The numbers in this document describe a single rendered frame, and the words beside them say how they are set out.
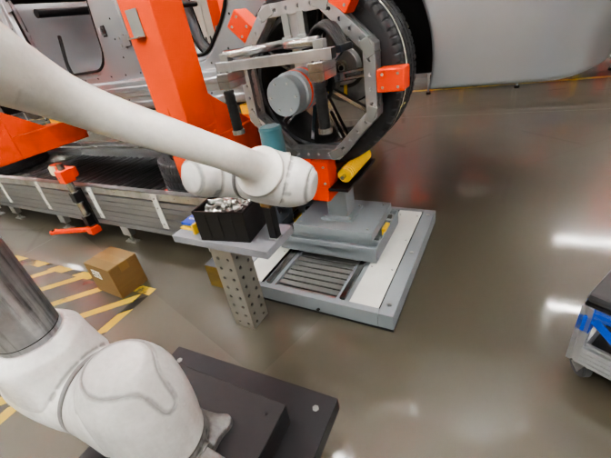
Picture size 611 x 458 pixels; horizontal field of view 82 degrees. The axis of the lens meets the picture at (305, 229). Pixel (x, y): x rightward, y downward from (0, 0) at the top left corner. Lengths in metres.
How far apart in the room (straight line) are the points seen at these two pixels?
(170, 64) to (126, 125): 0.94
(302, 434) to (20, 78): 0.77
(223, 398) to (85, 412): 0.31
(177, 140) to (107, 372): 0.37
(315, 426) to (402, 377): 0.50
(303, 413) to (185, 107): 1.17
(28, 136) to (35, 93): 2.78
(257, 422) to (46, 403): 0.38
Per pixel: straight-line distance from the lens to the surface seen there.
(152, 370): 0.65
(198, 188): 0.76
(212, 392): 0.90
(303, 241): 1.69
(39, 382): 0.77
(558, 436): 1.28
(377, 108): 1.26
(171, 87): 1.53
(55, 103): 0.56
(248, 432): 0.83
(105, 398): 0.64
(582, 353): 1.30
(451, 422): 1.23
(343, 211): 1.66
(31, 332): 0.74
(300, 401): 0.91
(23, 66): 0.53
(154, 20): 1.51
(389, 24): 1.32
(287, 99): 1.23
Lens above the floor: 1.05
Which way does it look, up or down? 30 degrees down
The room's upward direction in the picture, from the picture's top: 10 degrees counter-clockwise
